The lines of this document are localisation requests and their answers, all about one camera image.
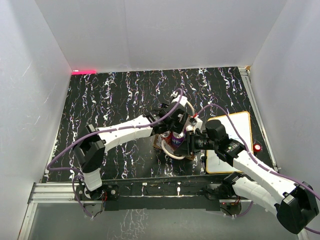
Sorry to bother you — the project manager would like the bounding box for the red emergency button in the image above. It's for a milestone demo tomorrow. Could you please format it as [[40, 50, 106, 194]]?
[[253, 144, 262, 153]]

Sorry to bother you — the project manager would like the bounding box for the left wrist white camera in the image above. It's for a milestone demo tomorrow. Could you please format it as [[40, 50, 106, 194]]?
[[170, 91, 188, 108]]

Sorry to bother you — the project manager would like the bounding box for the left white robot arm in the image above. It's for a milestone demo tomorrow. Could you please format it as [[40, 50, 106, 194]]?
[[72, 101, 188, 200]]

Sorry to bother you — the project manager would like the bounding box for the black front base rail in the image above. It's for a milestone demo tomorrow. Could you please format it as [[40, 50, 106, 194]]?
[[75, 175, 242, 215]]

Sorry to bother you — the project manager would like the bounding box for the wrist white camera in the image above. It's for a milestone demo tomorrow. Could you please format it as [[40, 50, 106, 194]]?
[[185, 114, 203, 133], [170, 91, 188, 108]]

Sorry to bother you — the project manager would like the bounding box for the purple Fanta can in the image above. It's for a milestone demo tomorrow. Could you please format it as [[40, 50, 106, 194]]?
[[171, 131, 185, 149]]

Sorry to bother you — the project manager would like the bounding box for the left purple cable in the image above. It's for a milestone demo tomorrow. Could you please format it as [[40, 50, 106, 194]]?
[[46, 87, 185, 221]]

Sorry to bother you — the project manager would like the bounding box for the red cola can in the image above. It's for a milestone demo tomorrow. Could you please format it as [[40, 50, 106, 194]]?
[[160, 132, 171, 140]]

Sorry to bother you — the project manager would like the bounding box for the pink tape strip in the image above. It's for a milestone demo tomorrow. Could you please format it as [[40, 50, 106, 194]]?
[[72, 70, 97, 75]]

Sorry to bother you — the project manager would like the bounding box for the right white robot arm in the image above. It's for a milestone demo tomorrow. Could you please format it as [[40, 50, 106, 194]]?
[[175, 118, 320, 234]]

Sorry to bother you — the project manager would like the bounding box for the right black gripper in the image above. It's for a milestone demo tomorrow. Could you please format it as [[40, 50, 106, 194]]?
[[174, 130, 218, 156]]

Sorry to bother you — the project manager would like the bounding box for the white whiteboard yellow rim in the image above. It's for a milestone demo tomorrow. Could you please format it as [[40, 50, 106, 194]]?
[[205, 111, 253, 175]]

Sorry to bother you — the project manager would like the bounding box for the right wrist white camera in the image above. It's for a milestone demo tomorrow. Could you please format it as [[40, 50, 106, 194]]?
[[185, 114, 203, 133]]

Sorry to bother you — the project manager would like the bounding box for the aluminium frame rail right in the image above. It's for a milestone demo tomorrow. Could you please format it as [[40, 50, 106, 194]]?
[[238, 67, 279, 172]]

